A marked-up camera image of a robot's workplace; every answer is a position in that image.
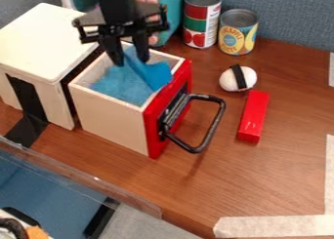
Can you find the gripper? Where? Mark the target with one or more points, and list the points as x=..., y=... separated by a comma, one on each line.
x=124, y=20

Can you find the blue cloth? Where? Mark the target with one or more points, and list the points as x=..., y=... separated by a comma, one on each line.
x=126, y=82

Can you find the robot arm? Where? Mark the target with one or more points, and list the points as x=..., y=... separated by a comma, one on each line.
x=114, y=2

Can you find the drawer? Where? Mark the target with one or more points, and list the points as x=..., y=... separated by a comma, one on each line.
x=130, y=119

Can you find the teal toy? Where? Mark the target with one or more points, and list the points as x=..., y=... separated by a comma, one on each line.
x=173, y=5

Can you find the red tomato can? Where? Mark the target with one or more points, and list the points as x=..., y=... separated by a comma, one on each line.
x=202, y=20

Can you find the cabinet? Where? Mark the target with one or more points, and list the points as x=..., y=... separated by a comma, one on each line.
x=39, y=51

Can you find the white toy rice ball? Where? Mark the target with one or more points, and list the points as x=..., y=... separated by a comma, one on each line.
x=228, y=80

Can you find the yellow can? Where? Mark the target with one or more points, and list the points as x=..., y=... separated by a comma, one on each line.
x=238, y=33

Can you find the red block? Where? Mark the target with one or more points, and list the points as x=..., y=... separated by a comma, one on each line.
x=253, y=116

